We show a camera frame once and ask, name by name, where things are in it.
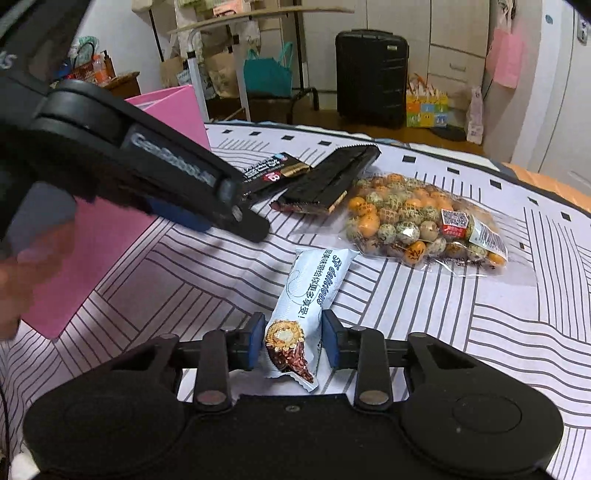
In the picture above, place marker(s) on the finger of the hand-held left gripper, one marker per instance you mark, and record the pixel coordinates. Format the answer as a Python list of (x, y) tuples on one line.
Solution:
[(249, 226)]

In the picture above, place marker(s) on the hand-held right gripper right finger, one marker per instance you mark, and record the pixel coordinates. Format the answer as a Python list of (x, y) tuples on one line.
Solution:
[(330, 339)]

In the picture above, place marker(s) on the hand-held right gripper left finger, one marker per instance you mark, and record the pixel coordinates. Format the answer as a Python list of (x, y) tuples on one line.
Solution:
[(257, 341)]

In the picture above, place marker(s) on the white blue snack bar packet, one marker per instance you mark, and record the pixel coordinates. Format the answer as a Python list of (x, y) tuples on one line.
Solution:
[(309, 295)]

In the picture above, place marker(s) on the black yellow snack packet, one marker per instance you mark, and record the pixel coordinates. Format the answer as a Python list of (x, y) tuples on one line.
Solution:
[(272, 173)]

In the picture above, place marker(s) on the pink cardboard box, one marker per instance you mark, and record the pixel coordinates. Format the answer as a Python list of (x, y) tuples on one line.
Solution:
[(106, 258)]

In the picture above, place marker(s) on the person's left hand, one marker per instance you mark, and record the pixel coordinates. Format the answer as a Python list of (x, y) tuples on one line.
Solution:
[(27, 286)]

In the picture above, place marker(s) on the red basket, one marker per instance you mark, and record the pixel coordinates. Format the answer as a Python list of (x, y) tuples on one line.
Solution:
[(78, 73)]

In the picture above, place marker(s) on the orange bottle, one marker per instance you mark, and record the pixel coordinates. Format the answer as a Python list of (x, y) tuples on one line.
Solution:
[(99, 69)]

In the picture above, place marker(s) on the wooden bedside cabinet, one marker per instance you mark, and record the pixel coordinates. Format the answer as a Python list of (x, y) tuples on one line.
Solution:
[(127, 85)]

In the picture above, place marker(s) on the clear bag of coated nuts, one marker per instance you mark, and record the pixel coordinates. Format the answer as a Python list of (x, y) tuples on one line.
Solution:
[(406, 217)]

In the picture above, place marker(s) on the printed brown paper bag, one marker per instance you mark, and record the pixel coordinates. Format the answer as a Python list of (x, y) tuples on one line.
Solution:
[(225, 70)]

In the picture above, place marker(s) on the teal shopping bag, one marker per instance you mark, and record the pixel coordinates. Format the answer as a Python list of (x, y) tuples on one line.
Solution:
[(268, 76)]

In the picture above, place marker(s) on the pink tissue box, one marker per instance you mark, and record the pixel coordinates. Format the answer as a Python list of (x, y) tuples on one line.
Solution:
[(228, 6)]

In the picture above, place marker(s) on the black suitcase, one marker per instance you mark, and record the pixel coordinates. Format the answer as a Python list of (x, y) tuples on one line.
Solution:
[(369, 78)]

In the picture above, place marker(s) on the colourful gift box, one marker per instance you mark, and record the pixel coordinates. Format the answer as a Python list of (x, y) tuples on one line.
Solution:
[(427, 110)]

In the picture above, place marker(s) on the wooden folding table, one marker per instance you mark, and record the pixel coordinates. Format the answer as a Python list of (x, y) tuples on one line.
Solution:
[(277, 14)]

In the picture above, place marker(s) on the black round base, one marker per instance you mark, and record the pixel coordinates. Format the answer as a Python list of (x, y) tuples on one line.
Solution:
[(448, 132)]

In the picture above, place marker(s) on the white plastic bag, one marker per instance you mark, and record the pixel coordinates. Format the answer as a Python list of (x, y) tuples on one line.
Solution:
[(474, 115)]

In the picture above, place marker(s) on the orange bed sheet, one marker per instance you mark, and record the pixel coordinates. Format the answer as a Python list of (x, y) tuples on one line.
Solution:
[(545, 177)]

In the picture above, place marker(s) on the white wardrobe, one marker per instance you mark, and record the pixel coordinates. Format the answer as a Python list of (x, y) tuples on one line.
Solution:
[(452, 37)]

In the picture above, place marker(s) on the pink hanging bag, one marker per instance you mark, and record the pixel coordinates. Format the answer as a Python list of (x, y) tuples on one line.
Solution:
[(505, 57)]

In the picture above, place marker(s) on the white door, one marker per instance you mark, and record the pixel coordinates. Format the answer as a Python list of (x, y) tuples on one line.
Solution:
[(568, 92)]

